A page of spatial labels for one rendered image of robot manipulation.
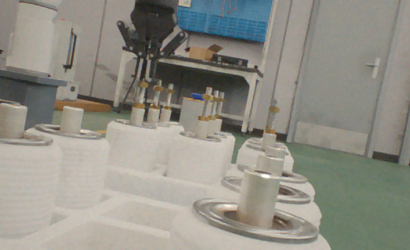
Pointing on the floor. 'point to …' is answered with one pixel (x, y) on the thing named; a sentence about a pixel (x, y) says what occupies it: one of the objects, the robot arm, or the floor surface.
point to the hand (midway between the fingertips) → (145, 69)
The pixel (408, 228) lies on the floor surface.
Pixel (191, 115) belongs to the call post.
